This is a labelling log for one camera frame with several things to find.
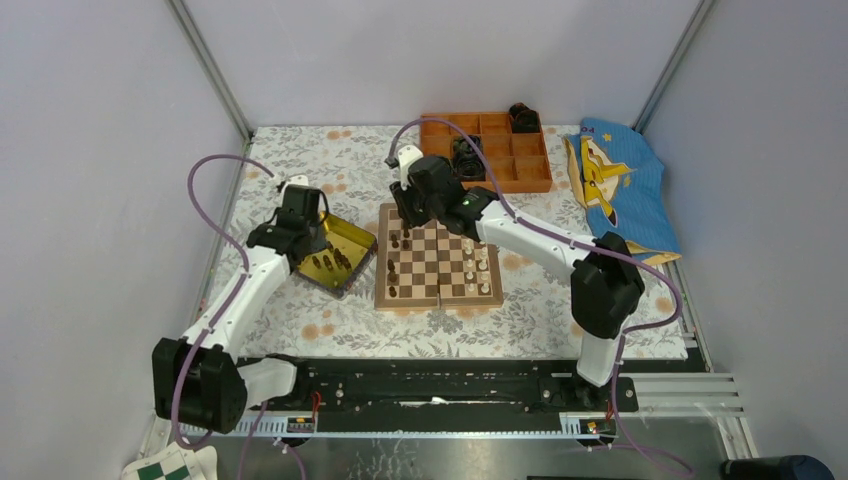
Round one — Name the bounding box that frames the orange wooden compartment tray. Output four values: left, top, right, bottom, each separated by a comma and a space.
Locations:
419, 112, 552, 193

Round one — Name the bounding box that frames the green checkered mat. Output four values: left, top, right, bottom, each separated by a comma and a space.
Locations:
120, 442, 218, 480

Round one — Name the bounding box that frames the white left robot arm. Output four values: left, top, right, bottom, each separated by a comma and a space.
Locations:
152, 175, 327, 434

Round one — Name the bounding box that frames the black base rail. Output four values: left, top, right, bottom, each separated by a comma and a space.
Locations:
182, 354, 641, 435

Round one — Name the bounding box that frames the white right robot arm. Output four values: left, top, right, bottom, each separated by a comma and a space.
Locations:
385, 145, 645, 412

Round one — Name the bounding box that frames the black cylinder object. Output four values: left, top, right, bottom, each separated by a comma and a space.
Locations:
719, 455, 835, 480

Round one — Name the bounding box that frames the floral tablecloth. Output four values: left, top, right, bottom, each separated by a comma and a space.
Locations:
192, 124, 690, 361

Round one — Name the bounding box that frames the blue pikachu shirt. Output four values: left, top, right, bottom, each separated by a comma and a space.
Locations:
563, 117, 682, 266

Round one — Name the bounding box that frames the wooden chessboard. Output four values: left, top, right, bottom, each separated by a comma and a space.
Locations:
375, 203, 504, 311

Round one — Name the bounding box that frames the gold tin box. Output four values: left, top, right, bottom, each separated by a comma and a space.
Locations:
295, 214, 377, 299

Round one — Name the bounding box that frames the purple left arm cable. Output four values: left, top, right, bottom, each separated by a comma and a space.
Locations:
168, 154, 276, 480

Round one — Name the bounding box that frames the rolled dark sock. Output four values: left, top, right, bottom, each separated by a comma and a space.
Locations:
450, 135, 486, 182
508, 103, 541, 134

